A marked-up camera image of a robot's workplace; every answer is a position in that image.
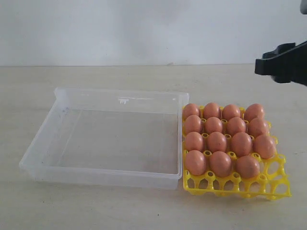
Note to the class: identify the clear plastic bin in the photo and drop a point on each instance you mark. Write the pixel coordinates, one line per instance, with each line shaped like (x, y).
(110, 137)

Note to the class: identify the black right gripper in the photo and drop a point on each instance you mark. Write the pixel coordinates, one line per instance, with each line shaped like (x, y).
(278, 68)

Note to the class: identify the yellow plastic egg tray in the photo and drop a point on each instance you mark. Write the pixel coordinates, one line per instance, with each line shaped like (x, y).
(272, 181)

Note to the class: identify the brown egg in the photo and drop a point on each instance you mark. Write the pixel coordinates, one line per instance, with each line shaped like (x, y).
(241, 144)
(213, 124)
(235, 125)
(248, 167)
(190, 109)
(265, 146)
(193, 123)
(211, 110)
(220, 164)
(255, 110)
(194, 141)
(258, 126)
(195, 162)
(230, 111)
(216, 141)

